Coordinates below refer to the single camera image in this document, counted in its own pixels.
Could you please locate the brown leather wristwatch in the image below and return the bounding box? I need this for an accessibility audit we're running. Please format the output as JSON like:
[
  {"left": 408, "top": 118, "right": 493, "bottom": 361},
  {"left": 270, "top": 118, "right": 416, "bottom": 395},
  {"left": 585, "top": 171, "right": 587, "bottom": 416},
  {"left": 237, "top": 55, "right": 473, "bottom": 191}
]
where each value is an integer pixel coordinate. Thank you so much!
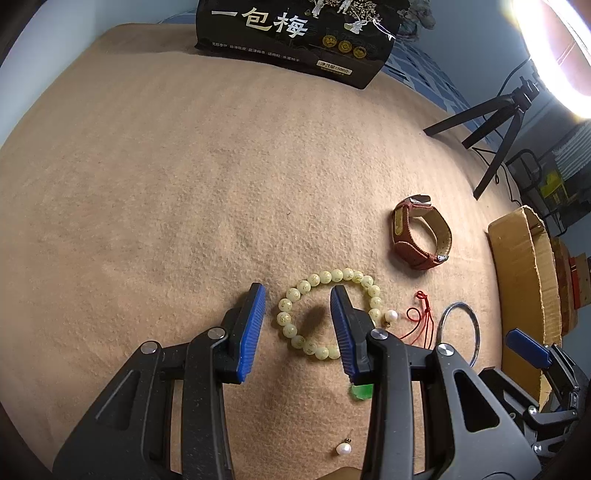
[{"left": 392, "top": 194, "right": 452, "bottom": 271}]

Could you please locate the cardboard box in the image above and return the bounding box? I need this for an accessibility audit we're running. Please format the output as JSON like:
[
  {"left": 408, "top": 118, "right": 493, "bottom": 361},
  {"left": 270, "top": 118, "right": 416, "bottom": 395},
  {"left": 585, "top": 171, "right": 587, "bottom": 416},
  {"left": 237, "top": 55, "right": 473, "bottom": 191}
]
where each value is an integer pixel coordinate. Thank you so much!
[{"left": 488, "top": 206, "right": 591, "bottom": 408}]

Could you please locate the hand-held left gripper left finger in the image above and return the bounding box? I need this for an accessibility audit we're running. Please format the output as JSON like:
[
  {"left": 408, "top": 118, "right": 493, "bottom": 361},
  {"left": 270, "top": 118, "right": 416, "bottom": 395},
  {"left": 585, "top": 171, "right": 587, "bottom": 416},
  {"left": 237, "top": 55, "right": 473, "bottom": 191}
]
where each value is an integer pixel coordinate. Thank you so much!
[{"left": 53, "top": 282, "right": 267, "bottom": 480}]

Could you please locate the black snack bag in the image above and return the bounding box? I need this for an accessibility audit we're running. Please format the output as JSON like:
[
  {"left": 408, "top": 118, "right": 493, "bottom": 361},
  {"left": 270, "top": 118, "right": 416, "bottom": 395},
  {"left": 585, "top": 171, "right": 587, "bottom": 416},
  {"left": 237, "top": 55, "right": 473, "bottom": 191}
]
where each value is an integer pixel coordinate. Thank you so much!
[{"left": 194, "top": 0, "right": 411, "bottom": 90}]

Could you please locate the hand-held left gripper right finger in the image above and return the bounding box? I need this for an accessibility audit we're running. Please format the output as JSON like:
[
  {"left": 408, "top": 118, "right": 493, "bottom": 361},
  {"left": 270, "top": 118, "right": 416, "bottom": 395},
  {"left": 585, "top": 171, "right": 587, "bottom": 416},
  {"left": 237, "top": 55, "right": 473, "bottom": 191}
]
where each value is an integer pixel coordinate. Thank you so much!
[{"left": 329, "top": 285, "right": 544, "bottom": 480}]

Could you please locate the pale yellow bead bracelet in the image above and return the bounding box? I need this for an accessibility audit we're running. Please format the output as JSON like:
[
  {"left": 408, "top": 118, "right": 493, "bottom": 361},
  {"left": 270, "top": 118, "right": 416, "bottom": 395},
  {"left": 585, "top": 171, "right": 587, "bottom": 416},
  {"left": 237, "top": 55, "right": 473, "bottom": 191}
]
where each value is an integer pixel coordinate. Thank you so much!
[{"left": 276, "top": 268, "right": 383, "bottom": 361}]

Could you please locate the red knotted cord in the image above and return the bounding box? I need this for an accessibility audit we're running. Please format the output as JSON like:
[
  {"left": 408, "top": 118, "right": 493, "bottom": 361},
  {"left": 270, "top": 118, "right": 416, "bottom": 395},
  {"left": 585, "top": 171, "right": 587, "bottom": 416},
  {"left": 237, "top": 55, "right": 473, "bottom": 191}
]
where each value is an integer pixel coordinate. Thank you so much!
[{"left": 406, "top": 290, "right": 435, "bottom": 348}]

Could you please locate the silver bangle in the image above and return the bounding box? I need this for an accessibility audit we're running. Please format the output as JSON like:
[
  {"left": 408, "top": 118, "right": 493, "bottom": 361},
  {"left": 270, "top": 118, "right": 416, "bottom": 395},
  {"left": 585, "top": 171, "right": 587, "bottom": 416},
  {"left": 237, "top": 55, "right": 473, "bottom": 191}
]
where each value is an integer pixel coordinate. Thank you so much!
[{"left": 438, "top": 301, "right": 481, "bottom": 368}]

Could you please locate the black metal chair frame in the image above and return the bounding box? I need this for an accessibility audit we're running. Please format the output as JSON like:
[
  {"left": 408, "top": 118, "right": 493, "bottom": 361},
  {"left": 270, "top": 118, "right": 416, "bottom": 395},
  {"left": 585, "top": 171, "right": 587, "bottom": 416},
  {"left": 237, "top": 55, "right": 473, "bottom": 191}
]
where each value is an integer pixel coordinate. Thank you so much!
[{"left": 505, "top": 148, "right": 575, "bottom": 237}]

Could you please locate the white ring light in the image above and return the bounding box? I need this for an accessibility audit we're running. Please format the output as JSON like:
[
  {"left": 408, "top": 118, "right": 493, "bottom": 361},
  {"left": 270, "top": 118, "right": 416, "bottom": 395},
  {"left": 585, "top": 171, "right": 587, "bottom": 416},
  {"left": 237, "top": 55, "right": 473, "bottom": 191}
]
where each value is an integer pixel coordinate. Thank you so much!
[{"left": 505, "top": 0, "right": 591, "bottom": 121}]

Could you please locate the beige felt blanket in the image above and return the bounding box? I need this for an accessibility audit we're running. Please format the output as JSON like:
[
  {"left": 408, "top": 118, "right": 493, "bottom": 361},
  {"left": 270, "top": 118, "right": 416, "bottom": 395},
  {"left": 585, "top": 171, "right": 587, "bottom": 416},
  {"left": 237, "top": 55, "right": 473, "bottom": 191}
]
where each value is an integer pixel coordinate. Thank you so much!
[{"left": 0, "top": 21, "right": 546, "bottom": 480}]

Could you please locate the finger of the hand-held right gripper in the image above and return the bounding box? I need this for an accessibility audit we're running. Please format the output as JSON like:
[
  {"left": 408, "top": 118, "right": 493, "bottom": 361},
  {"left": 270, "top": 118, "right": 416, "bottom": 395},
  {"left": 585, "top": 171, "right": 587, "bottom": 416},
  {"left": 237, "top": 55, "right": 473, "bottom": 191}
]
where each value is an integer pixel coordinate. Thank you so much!
[
  {"left": 505, "top": 328, "right": 581, "bottom": 412},
  {"left": 479, "top": 366, "right": 542, "bottom": 424}
]

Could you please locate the black tripod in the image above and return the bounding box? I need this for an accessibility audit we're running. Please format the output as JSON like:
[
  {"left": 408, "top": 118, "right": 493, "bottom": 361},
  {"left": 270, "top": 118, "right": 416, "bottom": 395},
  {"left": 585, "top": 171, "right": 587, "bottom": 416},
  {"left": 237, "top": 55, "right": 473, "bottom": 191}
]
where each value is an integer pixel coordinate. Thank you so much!
[{"left": 423, "top": 74, "right": 543, "bottom": 200}]

